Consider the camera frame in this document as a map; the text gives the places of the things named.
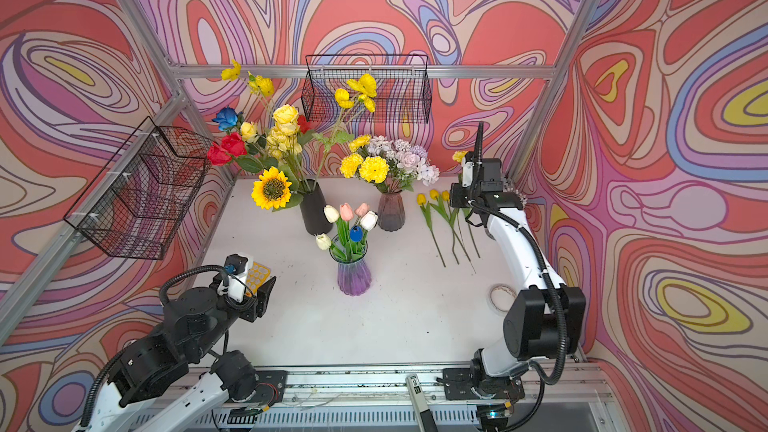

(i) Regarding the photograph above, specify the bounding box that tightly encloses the mixed rose bouquet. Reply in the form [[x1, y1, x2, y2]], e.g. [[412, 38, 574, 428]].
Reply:
[[207, 61, 315, 194]]

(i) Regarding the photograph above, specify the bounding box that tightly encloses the yellow tulip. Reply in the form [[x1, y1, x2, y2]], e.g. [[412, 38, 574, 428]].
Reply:
[[417, 193, 446, 267], [440, 190, 471, 261], [429, 189, 459, 263], [462, 208, 481, 258]]

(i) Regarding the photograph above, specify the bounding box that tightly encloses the tool on front rail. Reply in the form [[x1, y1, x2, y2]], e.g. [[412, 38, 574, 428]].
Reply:
[[405, 375, 438, 432]]

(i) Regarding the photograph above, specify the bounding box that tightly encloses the left black wire basket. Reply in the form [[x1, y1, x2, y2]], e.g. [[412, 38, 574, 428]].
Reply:
[[63, 117, 212, 260]]

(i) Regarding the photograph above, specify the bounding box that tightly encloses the blue tulip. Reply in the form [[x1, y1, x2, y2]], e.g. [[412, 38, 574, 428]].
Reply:
[[349, 226, 364, 243]]

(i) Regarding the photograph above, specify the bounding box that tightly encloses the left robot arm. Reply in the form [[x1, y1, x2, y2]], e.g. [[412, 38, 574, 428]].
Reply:
[[75, 254, 285, 431]]

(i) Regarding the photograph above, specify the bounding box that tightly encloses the purple glass tulip vase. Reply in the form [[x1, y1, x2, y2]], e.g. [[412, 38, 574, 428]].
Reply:
[[329, 240, 372, 296]]

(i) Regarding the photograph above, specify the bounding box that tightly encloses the sunflower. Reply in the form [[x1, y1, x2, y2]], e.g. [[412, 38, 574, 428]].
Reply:
[[251, 167, 292, 210]]

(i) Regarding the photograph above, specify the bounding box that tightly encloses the black wire basket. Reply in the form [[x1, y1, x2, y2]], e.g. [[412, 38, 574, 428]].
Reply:
[[63, 117, 212, 260], [301, 53, 432, 125]]

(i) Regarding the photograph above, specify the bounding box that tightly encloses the yellow carnation stem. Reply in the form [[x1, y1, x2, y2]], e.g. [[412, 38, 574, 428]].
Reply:
[[452, 151, 468, 186]]

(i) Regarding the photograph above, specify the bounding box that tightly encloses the yellow calculator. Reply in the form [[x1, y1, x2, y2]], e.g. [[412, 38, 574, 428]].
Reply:
[[245, 262, 271, 295]]

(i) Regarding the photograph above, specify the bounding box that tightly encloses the white tape roll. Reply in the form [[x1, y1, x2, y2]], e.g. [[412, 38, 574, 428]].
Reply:
[[486, 283, 517, 317]]

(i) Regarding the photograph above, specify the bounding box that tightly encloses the yellow and lilac bouquet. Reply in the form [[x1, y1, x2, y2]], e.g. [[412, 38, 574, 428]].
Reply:
[[334, 73, 440, 193]]

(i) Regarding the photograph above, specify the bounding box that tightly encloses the red grey glass vase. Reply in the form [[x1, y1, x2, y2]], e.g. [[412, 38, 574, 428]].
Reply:
[[378, 192, 405, 232]]

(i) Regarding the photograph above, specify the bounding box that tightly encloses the back black wire basket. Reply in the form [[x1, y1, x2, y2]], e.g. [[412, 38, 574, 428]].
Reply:
[[301, 53, 432, 125]]

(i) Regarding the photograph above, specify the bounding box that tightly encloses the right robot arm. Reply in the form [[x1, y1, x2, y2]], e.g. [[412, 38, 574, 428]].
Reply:
[[449, 122, 586, 398]]

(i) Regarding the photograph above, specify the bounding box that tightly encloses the black vase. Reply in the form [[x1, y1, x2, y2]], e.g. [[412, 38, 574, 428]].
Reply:
[[299, 179, 332, 236]]

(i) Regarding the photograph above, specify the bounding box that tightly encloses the yellow tulip front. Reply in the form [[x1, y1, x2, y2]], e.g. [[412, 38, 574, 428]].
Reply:
[[440, 190, 471, 261]]

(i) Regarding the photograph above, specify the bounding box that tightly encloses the tulip bunch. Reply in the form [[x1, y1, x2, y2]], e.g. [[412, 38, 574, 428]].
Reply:
[[315, 203, 379, 252]]

